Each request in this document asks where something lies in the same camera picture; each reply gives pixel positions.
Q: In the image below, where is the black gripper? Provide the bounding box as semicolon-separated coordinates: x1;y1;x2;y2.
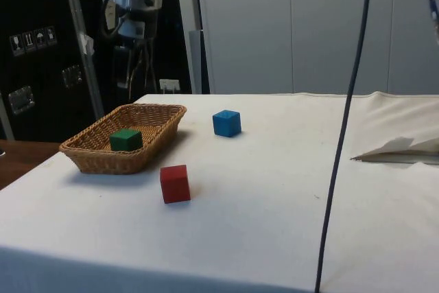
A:
115;36;156;93

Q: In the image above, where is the wicker basket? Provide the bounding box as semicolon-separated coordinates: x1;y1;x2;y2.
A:
58;103;188;175

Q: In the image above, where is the green cube block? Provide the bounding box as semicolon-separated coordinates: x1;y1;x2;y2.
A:
109;128;143;152

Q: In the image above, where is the blue cube block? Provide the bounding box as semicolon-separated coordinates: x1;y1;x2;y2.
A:
212;109;242;137

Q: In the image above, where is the black cabinet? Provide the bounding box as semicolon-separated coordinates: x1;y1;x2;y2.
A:
0;0;211;143

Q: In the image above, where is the red cube block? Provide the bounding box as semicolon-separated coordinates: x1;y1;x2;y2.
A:
159;164;192;204

